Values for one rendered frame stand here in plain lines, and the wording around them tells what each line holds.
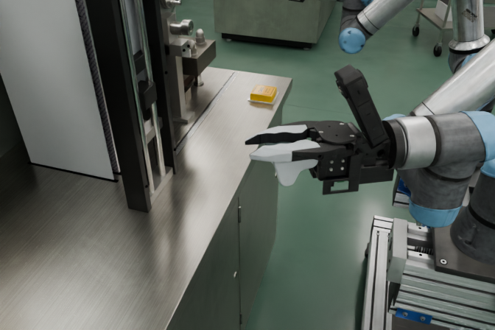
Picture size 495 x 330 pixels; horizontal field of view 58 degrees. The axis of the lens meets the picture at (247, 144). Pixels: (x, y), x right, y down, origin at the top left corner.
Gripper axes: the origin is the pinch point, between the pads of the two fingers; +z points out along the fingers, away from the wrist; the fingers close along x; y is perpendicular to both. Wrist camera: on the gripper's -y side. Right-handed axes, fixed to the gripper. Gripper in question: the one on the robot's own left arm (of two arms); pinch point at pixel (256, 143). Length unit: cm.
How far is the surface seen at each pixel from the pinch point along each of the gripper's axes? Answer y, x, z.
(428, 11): 52, 337, -220
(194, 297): 46, 19, 11
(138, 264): 31.9, 15.8, 20.8
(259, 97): 22, 75, -14
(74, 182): 28, 43, 37
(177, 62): 7, 65, 10
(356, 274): 113, 86, -59
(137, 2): -14.0, 33.6, 16.1
